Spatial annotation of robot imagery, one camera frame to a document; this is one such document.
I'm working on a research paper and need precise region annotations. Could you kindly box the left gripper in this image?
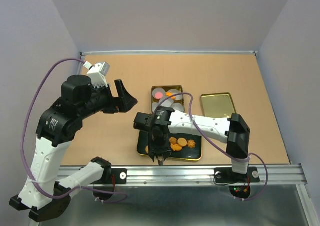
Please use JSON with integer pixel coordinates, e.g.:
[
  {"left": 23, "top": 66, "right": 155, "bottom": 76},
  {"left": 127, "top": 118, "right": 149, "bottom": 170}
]
[{"left": 79, "top": 79, "right": 139, "bottom": 118}]

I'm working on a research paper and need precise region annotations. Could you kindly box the pink round cookie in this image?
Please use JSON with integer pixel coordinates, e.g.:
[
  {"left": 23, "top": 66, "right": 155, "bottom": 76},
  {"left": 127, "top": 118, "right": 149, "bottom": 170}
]
[{"left": 155, "top": 92, "right": 164, "bottom": 99}]

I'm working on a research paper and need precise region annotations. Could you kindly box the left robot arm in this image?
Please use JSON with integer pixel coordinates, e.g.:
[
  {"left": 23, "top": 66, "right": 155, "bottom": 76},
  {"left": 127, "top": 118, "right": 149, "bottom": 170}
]
[{"left": 9, "top": 75, "right": 138, "bottom": 222}]

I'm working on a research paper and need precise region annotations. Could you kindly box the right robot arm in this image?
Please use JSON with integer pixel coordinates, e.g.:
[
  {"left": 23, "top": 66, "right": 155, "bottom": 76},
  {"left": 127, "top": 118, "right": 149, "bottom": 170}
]
[{"left": 133, "top": 106, "right": 250, "bottom": 181}]

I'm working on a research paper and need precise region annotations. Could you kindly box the brown swirl cookie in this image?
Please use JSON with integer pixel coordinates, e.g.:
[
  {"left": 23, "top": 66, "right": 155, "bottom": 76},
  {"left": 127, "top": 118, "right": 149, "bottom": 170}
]
[{"left": 169, "top": 137, "right": 177, "bottom": 144}]

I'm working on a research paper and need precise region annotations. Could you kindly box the round sandwich biscuit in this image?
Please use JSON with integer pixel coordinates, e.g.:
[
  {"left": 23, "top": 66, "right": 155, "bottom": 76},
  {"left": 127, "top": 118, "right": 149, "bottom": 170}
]
[{"left": 177, "top": 137, "right": 188, "bottom": 147}]

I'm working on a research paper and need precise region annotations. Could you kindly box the white paper cup bottom-left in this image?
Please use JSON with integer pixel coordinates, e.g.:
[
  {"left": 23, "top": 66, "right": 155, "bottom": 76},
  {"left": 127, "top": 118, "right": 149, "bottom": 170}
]
[{"left": 151, "top": 102, "right": 161, "bottom": 112}]

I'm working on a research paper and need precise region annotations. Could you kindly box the white paper cup top-left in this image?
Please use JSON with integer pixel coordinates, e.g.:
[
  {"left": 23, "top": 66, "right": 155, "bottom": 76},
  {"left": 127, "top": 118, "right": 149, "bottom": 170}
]
[{"left": 152, "top": 88, "right": 167, "bottom": 100}]

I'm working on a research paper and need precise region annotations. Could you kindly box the flower swirl cookie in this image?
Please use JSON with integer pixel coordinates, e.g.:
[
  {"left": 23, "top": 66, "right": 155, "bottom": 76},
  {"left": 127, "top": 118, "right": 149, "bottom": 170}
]
[{"left": 187, "top": 139, "right": 196, "bottom": 148}]

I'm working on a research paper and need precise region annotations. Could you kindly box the black serving tray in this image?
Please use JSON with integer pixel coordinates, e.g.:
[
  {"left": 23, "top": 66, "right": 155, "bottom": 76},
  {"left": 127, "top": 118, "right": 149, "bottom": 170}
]
[{"left": 136, "top": 131, "right": 203, "bottom": 161}]

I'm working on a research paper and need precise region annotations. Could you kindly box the white paper cup centre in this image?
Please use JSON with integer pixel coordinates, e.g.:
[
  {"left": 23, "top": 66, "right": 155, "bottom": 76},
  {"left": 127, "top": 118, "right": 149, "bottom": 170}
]
[{"left": 159, "top": 96, "right": 174, "bottom": 107}]

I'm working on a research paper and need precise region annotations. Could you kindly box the white paper cup top-right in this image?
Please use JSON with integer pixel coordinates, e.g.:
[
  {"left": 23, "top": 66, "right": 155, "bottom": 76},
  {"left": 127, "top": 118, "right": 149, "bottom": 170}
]
[{"left": 167, "top": 89, "right": 183, "bottom": 100}]

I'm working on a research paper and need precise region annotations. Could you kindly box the square cookie tin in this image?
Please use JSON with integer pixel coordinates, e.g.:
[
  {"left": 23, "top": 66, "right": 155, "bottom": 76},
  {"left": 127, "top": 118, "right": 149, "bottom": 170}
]
[{"left": 151, "top": 85, "right": 185, "bottom": 108}]

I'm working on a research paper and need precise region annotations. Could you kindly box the white paper cup bottom-right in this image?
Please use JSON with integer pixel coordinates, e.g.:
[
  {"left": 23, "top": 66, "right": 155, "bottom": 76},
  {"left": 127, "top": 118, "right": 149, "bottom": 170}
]
[{"left": 171, "top": 103, "right": 185, "bottom": 112}]

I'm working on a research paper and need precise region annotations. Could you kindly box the gold tin lid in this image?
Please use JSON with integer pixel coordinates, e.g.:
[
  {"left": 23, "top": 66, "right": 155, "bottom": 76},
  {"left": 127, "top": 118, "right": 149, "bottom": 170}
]
[{"left": 200, "top": 92, "right": 237, "bottom": 118}]

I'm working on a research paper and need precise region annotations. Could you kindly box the aluminium front rail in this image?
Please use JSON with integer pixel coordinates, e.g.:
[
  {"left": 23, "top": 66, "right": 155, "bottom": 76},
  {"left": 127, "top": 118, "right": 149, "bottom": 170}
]
[{"left": 112, "top": 164, "right": 308, "bottom": 187}]

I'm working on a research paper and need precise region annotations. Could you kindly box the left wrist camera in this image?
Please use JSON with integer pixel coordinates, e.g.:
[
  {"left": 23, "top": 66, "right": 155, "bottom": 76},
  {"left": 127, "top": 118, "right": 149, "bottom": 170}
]
[{"left": 83, "top": 61, "right": 110, "bottom": 88}]

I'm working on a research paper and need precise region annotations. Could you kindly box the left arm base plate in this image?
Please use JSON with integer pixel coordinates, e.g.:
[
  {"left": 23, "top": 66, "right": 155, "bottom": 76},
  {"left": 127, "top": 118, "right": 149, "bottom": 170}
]
[{"left": 91, "top": 167, "right": 128, "bottom": 185}]

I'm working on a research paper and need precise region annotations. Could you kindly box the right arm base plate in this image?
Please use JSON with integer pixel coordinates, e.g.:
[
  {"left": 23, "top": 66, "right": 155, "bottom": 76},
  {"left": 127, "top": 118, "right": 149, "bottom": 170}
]
[{"left": 214, "top": 166, "right": 260, "bottom": 184}]

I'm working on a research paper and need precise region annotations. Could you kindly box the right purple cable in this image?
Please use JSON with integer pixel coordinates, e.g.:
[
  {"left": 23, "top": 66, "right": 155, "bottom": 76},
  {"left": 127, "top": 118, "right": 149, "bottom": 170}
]
[{"left": 152, "top": 92, "right": 270, "bottom": 202}]

